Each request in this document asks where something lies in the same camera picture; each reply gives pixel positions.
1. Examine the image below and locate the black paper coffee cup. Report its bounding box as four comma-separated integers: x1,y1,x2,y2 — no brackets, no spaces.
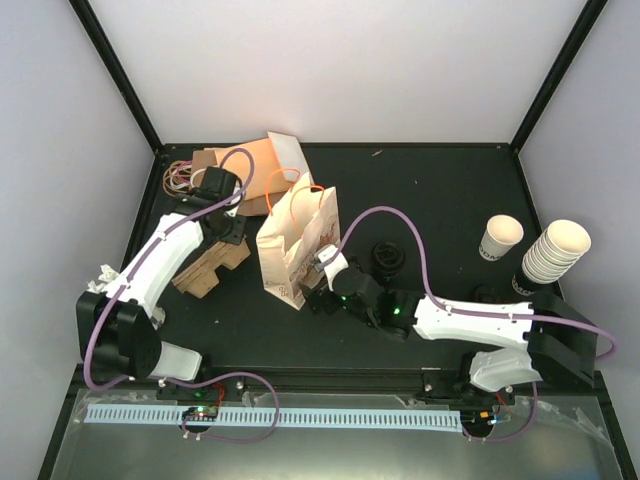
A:
370,241,406,283

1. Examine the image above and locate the brown pulp cup carrier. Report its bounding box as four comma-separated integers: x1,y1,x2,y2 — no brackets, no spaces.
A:
172,238,250,299

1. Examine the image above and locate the printed white paper bag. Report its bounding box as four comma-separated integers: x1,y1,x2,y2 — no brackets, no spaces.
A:
256,172,341,310

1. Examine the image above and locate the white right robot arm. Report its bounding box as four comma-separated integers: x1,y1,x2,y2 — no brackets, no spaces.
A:
302,263,597,403

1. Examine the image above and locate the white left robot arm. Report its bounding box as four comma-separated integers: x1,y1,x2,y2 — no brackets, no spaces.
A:
76,167,246,399

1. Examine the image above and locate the single paper coffee cup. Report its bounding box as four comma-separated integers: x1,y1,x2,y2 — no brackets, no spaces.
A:
479,214,524,262

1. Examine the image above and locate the brown kraft paper bag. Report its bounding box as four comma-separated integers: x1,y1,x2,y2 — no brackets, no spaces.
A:
163,141,302,217

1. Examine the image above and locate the orange kraft paper bag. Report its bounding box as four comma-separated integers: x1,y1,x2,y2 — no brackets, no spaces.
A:
238,132,310,216

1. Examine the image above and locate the stack of paper cups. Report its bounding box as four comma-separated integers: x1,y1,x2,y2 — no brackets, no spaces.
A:
512,219,592,296

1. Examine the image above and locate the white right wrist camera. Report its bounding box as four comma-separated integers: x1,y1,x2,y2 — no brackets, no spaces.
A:
313,244,349,292

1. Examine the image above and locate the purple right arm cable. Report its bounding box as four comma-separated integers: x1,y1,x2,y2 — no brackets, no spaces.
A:
330,206,617,441

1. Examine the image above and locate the white slotted cable rail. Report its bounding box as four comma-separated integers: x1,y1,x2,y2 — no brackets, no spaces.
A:
84,404,462,433

